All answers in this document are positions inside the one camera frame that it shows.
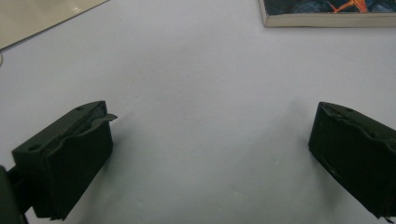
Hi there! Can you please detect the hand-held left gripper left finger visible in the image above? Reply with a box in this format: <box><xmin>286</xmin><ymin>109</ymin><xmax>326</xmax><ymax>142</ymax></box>
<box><xmin>11</xmin><ymin>100</ymin><xmax>119</xmax><ymax>221</ymax></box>

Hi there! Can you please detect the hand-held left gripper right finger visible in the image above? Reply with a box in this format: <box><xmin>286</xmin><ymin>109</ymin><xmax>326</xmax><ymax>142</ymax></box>
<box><xmin>307</xmin><ymin>101</ymin><xmax>396</xmax><ymax>220</ymax></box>

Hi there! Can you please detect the book with dark blue cover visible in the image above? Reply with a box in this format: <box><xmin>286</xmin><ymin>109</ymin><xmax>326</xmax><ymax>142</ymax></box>
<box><xmin>258</xmin><ymin>0</ymin><xmax>396</xmax><ymax>28</ymax></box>

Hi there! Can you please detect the beige board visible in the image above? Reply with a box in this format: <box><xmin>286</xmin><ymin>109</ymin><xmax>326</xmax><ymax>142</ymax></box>
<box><xmin>0</xmin><ymin>0</ymin><xmax>110</xmax><ymax>51</ymax></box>

